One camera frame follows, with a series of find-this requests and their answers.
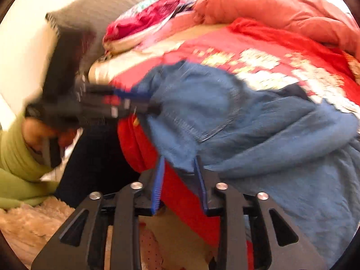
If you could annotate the blue denim pants lace trim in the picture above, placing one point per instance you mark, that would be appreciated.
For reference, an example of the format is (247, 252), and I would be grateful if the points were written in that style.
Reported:
(305, 155)

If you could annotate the salmon pink rolled duvet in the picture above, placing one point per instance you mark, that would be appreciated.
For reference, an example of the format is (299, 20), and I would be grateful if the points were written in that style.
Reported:
(318, 20)

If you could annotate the person's left hand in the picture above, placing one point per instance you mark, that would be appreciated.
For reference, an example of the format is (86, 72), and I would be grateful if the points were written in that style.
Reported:
(35, 133)

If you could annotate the beige bed sheet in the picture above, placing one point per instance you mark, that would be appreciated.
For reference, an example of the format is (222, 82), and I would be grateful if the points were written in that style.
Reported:
(107, 67)

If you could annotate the grey quilted headboard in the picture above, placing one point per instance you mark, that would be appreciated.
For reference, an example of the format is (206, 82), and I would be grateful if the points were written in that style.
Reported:
(96, 14)

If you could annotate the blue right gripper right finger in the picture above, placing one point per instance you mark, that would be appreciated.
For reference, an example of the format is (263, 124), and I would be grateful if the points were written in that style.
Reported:
(199, 182)

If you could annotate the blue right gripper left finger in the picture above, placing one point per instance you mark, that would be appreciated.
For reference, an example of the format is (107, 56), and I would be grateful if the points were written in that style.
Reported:
(156, 184)

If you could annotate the magenta pink clothing pile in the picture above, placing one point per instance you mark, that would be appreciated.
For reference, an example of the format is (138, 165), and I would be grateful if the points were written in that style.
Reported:
(133, 22)

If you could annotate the red floral bed blanket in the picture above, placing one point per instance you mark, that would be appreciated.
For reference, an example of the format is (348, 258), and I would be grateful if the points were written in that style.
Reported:
(268, 57)

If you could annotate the green sleeved left forearm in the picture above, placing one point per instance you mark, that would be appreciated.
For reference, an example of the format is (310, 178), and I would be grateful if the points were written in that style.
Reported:
(21, 171)

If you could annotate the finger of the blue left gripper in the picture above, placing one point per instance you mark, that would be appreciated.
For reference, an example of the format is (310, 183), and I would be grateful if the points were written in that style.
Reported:
(133, 96)
(142, 108)

